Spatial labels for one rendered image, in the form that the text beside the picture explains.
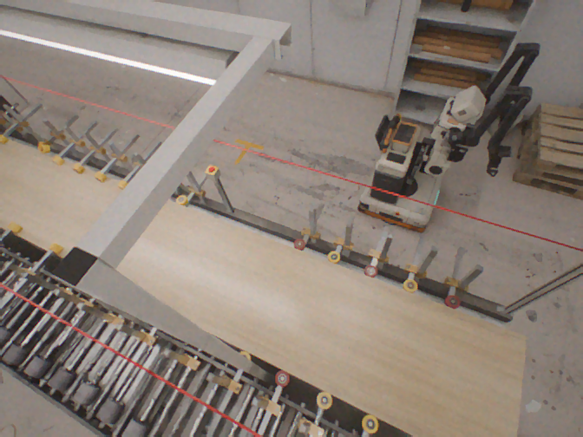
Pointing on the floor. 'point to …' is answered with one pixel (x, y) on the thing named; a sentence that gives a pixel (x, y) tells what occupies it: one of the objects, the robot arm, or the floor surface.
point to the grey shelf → (416, 101)
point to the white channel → (166, 153)
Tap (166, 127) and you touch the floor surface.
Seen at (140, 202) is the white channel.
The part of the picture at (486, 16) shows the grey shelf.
